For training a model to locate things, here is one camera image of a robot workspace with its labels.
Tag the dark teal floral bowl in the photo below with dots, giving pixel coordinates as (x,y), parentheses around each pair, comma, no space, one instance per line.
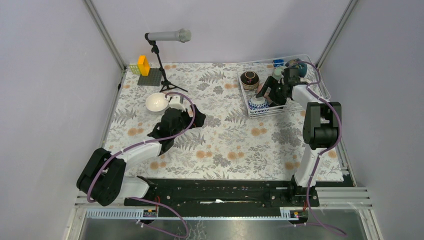
(297,63)

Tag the small blue block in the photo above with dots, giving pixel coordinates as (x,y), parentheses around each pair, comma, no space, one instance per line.
(278,62)

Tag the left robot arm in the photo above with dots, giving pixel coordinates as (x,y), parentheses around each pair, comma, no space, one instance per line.
(103,177)

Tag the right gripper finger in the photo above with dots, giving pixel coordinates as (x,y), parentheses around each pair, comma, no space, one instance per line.
(272,98)
(267,85)

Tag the grey microphone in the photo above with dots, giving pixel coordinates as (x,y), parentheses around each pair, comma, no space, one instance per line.
(182,35)

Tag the blue white patterned bowl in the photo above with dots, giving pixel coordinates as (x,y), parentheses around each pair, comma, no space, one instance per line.
(257,105)

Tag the pale green toy block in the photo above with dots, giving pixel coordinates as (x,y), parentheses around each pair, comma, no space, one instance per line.
(134,68)

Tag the yellow toy block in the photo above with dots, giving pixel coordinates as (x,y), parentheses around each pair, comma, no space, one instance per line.
(143,65)

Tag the plain white bowl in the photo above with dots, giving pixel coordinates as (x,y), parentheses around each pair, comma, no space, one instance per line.
(157,103)

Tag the pink patterned bowl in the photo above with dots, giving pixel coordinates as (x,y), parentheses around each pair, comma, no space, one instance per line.
(262,91)

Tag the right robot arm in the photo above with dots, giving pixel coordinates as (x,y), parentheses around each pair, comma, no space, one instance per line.
(311,132)

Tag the grey building base plate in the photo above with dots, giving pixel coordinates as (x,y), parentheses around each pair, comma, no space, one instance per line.
(153,78)

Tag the black gold striped bowl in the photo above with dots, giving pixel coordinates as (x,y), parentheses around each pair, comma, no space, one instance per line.
(249,80)

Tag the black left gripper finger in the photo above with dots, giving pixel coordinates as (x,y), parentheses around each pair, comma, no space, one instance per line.
(198,117)
(166,144)

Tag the pale green ceramic bowl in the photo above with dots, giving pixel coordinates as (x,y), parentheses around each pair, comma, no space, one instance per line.
(278,73)

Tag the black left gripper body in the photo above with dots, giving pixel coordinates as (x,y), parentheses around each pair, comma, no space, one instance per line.
(185,122)

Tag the white wire dish rack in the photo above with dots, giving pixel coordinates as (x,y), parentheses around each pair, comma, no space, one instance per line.
(310,88)

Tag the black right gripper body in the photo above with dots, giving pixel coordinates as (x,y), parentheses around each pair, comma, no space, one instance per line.
(279,83)

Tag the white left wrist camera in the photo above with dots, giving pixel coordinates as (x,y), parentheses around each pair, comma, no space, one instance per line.
(176,102)

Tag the black microphone tripod stand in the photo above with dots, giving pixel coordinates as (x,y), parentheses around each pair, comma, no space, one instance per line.
(166,84)

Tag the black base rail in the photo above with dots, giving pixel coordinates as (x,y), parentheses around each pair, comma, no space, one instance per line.
(230,198)

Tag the floral patterned table mat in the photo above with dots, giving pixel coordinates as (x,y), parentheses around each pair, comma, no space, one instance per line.
(132,122)

